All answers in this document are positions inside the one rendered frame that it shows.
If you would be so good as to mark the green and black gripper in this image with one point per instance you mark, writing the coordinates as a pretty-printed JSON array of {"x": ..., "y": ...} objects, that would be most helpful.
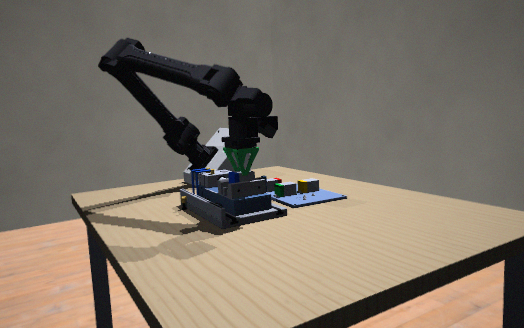
[{"x": 237, "y": 135}]

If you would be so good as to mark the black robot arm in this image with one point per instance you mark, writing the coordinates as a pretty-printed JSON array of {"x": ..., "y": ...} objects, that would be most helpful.
[{"x": 123, "y": 60}]

